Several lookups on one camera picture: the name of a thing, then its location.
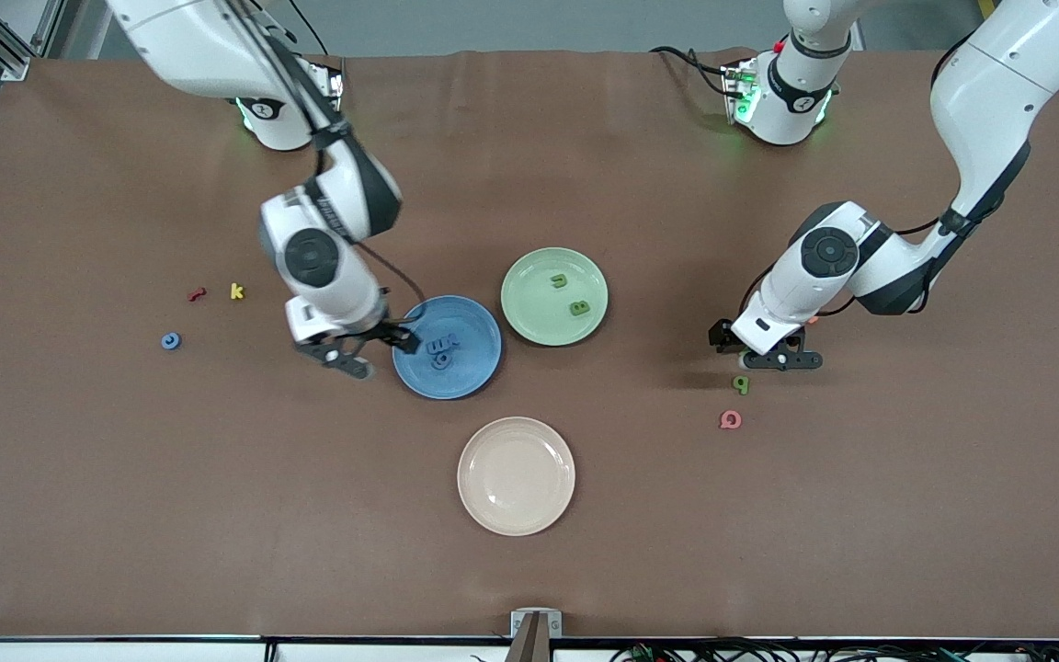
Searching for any blue plate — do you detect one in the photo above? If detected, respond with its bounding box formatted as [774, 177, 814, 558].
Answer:
[392, 294, 503, 401]

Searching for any green plate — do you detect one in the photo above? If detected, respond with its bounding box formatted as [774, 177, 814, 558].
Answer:
[500, 246, 609, 348]

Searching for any beige plate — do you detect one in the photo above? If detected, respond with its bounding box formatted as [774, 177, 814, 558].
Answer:
[457, 417, 576, 537]

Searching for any brown table cover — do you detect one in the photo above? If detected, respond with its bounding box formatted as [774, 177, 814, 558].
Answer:
[0, 48, 1059, 640]

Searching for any black left base cable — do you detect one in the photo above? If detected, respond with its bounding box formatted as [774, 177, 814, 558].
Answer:
[649, 44, 742, 100]

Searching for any grey metal bracket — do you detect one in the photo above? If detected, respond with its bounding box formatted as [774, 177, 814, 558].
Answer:
[510, 609, 564, 638]

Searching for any tangled cable bundle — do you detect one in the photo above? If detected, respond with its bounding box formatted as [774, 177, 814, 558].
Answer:
[610, 637, 1059, 662]

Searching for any brown camera post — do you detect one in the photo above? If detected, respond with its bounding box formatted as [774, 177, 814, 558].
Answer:
[502, 614, 554, 662]

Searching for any white table edge rail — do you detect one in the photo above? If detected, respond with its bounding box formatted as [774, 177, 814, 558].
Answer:
[0, 638, 1059, 662]

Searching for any aluminium frame profile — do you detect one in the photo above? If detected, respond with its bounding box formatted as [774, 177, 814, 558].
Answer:
[0, 0, 66, 82]

